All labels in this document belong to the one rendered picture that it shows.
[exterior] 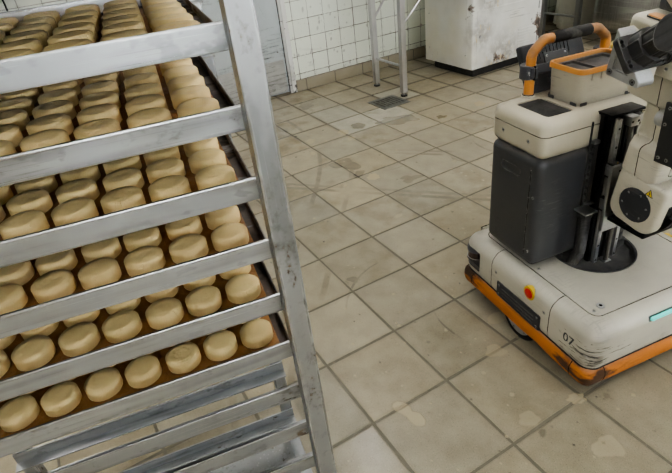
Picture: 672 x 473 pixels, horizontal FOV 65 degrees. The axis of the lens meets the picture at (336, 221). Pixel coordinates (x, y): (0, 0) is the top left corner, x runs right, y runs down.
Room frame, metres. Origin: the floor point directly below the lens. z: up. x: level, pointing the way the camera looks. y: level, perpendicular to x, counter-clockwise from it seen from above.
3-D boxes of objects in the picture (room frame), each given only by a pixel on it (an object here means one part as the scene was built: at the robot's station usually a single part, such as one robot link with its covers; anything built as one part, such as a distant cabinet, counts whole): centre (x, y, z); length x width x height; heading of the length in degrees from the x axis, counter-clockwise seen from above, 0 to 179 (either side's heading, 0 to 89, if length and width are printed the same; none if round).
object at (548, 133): (1.58, -0.86, 0.59); 0.55 x 0.34 x 0.83; 109
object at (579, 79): (1.60, -0.85, 0.87); 0.23 x 0.15 x 0.11; 109
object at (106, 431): (0.88, 0.49, 0.42); 0.64 x 0.03 x 0.03; 107
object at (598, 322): (1.50, -0.89, 0.16); 0.67 x 0.64 x 0.25; 19
